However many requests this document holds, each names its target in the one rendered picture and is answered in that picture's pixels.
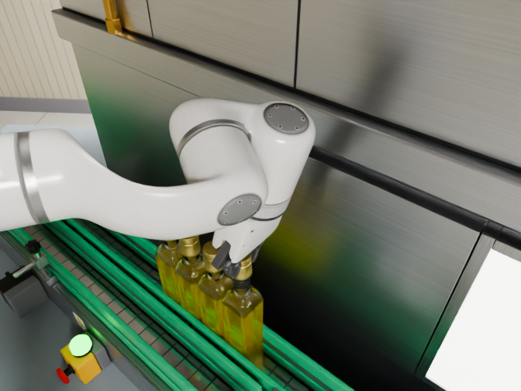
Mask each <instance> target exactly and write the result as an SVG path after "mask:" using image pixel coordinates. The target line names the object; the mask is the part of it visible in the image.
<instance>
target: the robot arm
mask: <svg viewBox="0 0 521 391"><path fill-rule="evenodd" d="M169 130H170V134H171V139H172V142H173V144H174V148H175V150H176V153H177V155H178V159H179V161H180V164H181V168H182V171H183V173H184V176H185V179H186V182H187V185H179V186H171V187H157V186H150V185H141V184H139V183H136V182H131V181H130V180H127V179H125V178H123V177H120V176H119V175H117V174H116V173H114V172H112V171H110V170H109V169H108V168H106V167H105V166H104V165H102V164H101V163H100V162H99V161H97V160H96V159H95V158H94V157H93V156H91V155H90V154H89V153H88V152H87V151H86V150H85V149H84V148H83V147H82V146H81V145H80V144H79V143H78V142H77V141H76V140H75V138H74V137H73V136H72V135H70V134H69V133H68V132H67V131H65V130H62V129H59V128H46V129H41V130H31V131H25V132H17V133H5V134H0V231H5V230H12V229H16V228H20V227H27V226H32V225H36V224H43V223H49V222H53V221H57V220H64V219H70V218H81V219H85V220H89V221H91V222H93V223H97V224H98V225H100V226H102V227H105V228H107V229H110V230H113V231H115V232H119V233H121V234H127V235H131V236H135V237H143V238H147V239H155V240H177V239H182V238H186V237H192V236H196V235H199V234H206V233H209V232H213V231H215V233H214V236H213V239H212V246H213V247H214V248H215V249H216V248H218V247H220V246H221V245H222V244H223V245H222V247H221V248H220V249H219V251H218V253H217V255H216V256H215V257H214V259H213V261H212V263H211V265H212V266H213V267H214V268H216V269H217V270H218V269H220V268H223V271H224V272H225V273H226V274H227V275H231V276H232V277H233V278H234V279H236V278H237V277H238V275H239V272H240V268H241V266H242V264H241V263H240V262H241V260H242V259H243V258H245V257H246V256H247V255H248V254H249V253H250V252H251V261H252V262H255V261H256V259H257V256H258V253H259V250H260V248H259V247H260V246H261V245H262V244H263V243H264V240H265V239H266V238H267V237H269V236H270V235H271V234H272V233H273V232H274V230H275V229H276V228H277V226H278V224H279V222H280V220H281V217H282V215H283V214H284V212H285V210H286V209H287V207H288V204H289V202H290V199H291V197H292V194H293V192H294V190H295V187H296V185H297V182H298V180H299V177H300V175H301V173H302V170H303V168H304V166H305V163H306V161H307V158H308V156H309V153H310V151H311V149H312V146H313V144H314V142H315V138H316V125H315V123H314V121H313V119H312V117H311V116H310V115H309V114H308V113H307V112H306V111H305V110H304V109H303V108H301V107H300V106H297V105H296V104H294V103H291V102H286V101H281V100H274V101H269V102H265V103H262V104H253V103H246V102H238V101H232V100H227V99H217V98H197V99H190V100H188V101H186V102H183V103H182V104H180V105H179V106H178V107H177V108H176V109H175V111H173V113H172V115H171V118H170V123H169Z"/></svg>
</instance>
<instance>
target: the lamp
mask: <svg viewBox="0 0 521 391"><path fill-rule="evenodd" d="M69 348H70V350H71V354H72V355H73V356H74V357H75V358H83V357H84V356H86V355H88V354H89V353H90V352H91V350H92V348H93V344H92V342H91V340H90V338H89V337H88V336H87V335H84V334H80V335H78V336H76V337H74V338H73V339H72V340H71V342H70V345H69Z"/></svg>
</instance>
